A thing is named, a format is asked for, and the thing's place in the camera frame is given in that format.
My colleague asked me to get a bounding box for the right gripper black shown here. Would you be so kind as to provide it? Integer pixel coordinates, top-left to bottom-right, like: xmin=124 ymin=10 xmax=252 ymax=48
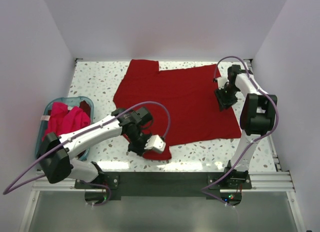
xmin=214 ymin=84 xmax=240 ymax=112

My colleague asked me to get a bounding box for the dark red t-shirt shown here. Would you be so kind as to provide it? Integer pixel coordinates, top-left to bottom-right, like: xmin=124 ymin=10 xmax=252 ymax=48
xmin=113 ymin=59 xmax=241 ymax=147

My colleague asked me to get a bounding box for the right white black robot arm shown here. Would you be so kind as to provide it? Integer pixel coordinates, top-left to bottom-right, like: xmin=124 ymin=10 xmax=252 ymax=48
xmin=214 ymin=65 xmax=278 ymax=189

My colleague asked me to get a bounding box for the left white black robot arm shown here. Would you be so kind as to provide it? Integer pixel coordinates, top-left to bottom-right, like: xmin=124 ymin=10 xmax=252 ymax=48
xmin=37 ymin=107 xmax=163 ymax=188

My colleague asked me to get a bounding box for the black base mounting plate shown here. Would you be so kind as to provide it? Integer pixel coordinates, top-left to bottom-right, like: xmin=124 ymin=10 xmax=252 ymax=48
xmin=74 ymin=171 xmax=252 ymax=204

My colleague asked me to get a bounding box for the teal plastic laundry basket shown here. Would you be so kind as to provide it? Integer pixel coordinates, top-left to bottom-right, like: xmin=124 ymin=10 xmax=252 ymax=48
xmin=34 ymin=96 xmax=94 ymax=155

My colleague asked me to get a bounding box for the pink t-shirt in basket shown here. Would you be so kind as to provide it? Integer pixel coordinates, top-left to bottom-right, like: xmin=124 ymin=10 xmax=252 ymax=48
xmin=42 ymin=101 xmax=91 ymax=140

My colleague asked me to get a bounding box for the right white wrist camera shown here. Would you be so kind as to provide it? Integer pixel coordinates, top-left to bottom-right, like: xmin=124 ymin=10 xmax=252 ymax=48
xmin=216 ymin=77 xmax=228 ymax=89

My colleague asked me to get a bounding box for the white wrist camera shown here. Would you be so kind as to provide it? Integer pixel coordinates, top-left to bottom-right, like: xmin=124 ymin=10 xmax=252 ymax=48
xmin=216 ymin=77 xmax=228 ymax=89
xmin=145 ymin=135 xmax=166 ymax=154

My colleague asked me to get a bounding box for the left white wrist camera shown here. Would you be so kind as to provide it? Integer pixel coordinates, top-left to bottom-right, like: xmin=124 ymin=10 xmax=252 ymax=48
xmin=145 ymin=135 xmax=166 ymax=154

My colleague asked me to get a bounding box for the aluminium frame rail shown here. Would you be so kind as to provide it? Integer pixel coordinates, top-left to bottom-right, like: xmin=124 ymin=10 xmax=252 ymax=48
xmin=31 ymin=170 xmax=296 ymax=193

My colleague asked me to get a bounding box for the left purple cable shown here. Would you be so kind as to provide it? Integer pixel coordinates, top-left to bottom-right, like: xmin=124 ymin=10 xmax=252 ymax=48
xmin=2 ymin=100 xmax=172 ymax=213

